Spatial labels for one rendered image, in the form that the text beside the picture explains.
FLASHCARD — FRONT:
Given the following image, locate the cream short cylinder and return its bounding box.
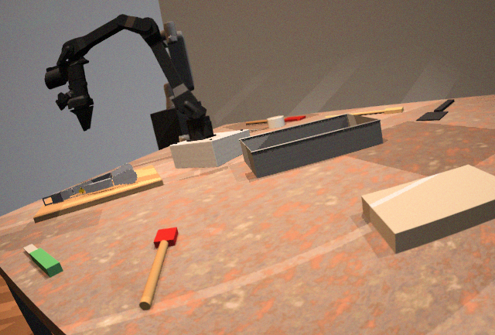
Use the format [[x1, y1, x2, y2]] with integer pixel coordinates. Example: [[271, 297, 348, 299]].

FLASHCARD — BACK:
[[267, 115, 285, 128]]

